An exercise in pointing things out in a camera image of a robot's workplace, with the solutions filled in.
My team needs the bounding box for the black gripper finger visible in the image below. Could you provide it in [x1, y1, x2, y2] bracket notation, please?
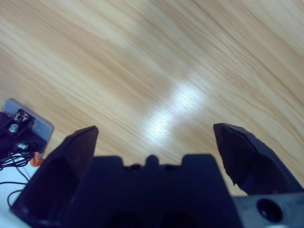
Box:
[213, 123, 304, 197]
[10, 125, 99, 228]

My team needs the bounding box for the orange clamp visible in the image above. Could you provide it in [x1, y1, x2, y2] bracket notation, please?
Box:
[30, 152, 46, 167]

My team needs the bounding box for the dark camera post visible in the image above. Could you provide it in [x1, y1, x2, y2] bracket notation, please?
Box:
[0, 108, 46, 162]

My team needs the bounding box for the orange and black cable bunch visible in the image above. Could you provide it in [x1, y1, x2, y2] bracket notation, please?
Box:
[0, 152, 36, 209]

